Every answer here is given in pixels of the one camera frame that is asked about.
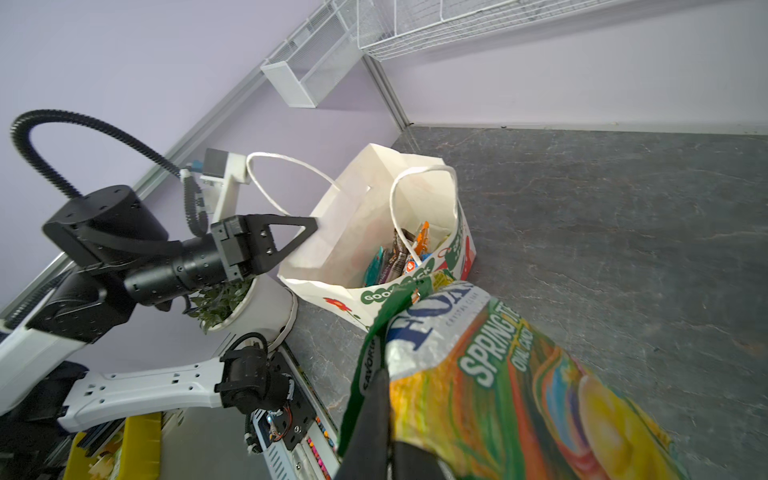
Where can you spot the teal snack pack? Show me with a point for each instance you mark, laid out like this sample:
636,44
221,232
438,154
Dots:
373,270

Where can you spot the white mesh box basket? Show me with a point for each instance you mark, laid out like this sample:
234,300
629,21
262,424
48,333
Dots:
311,62

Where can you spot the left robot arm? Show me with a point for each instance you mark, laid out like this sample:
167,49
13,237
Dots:
123,258

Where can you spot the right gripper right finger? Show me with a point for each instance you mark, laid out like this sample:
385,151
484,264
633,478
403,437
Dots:
412,463

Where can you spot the blue M&M's packet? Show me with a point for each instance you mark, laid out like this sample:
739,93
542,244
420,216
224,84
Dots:
411,265

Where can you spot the small potted plant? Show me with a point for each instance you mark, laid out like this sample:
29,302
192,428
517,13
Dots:
261,304

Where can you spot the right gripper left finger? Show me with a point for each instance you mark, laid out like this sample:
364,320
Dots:
368,452

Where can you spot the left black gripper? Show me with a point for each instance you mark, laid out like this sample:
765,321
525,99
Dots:
236,249

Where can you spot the white vented rail cover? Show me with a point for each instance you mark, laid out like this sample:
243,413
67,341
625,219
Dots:
314,458

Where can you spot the brown M&M's packet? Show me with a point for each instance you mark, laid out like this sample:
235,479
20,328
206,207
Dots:
393,261

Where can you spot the green Fox's candy bag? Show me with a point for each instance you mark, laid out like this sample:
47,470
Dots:
476,385

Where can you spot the white paper gift bag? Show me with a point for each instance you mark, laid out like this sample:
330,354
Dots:
381,192

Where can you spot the white wire shelf basket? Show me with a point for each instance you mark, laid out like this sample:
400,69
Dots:
386,30

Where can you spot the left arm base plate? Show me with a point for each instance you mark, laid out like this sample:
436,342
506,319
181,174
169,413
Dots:
289,425

